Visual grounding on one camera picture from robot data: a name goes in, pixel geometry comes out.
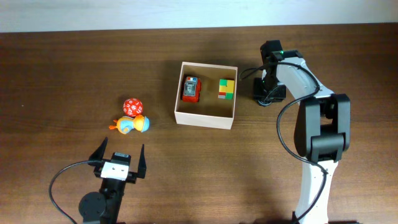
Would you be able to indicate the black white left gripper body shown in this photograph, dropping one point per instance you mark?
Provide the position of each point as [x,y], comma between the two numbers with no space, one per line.
[130,177]

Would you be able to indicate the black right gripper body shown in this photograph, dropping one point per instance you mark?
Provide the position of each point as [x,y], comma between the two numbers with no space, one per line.
[268,89]

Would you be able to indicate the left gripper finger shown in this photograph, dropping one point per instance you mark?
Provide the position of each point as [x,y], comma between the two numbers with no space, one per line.
[98,154]
[142,167]

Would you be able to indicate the multicolour puzzle cube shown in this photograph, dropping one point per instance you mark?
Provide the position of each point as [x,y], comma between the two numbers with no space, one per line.
[226,89]

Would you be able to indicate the orange blue toy duck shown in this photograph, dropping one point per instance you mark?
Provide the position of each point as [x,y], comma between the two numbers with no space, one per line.
[126,124]

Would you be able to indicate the red numbered polyhedral die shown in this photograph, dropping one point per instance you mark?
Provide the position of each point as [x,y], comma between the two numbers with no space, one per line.
[133,107]

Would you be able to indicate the white cardboard box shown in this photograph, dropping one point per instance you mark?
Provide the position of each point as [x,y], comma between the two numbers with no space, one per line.
[211,111]

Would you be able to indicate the red toy fire truck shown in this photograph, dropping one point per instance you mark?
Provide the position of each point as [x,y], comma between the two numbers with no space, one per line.
[191,89]

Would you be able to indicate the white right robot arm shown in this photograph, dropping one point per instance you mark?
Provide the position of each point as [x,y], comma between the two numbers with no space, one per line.
[322,129]

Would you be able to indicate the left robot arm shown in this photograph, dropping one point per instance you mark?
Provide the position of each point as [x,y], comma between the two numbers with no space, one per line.
[103,206]

